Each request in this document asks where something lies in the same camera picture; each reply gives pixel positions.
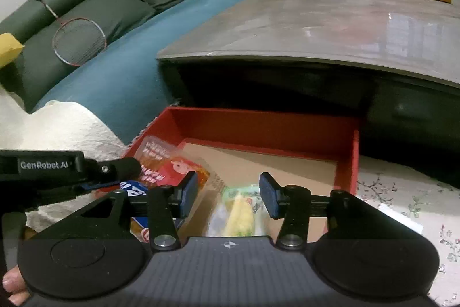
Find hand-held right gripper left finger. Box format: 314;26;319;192
43;171;199;252

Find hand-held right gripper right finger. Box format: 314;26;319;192
259;172;417;252

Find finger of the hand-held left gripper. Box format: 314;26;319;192
36;182;123;203
85;157;143;186

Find blue white snack packet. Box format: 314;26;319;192
120;180;184;243

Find green white snack packet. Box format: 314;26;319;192
203;185;268;239

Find red pig print snack packet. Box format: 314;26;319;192
135;135;210;193

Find red cardboard box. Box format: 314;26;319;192
126;106;360;243

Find person's left hand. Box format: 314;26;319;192
2;265;30;306

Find white fluffy cushion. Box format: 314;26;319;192
0;87;127;223

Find teal sofa cover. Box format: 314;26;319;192
34;0;274;146

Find yellow pillow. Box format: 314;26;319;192
0;33;25;69

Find red badminton racket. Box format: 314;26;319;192
25;0;108;68

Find grey coffee table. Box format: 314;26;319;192
156;0;460;182

